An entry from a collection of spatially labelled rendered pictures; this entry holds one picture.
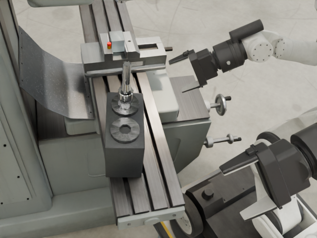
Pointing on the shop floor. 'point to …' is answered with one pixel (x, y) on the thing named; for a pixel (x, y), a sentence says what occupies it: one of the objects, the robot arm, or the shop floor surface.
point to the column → (18, 131)
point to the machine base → (64, 216)
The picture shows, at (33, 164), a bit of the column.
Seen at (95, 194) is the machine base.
